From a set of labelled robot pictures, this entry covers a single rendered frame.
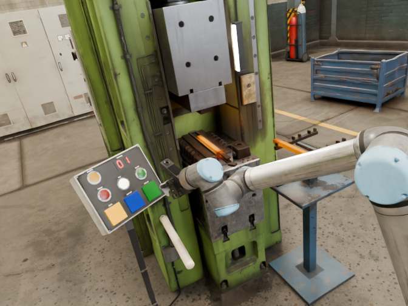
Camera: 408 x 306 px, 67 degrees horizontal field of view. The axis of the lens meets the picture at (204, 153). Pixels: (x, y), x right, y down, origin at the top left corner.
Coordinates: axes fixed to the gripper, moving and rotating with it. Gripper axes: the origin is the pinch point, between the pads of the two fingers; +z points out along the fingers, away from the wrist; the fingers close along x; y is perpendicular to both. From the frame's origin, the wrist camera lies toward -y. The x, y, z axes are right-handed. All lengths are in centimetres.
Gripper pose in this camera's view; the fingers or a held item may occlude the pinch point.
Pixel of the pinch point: (161, 184)
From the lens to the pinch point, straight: 138.9
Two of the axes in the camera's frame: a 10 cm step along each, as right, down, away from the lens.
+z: -5.7, 2.9, 7.7
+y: 5.0, 8.6, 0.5
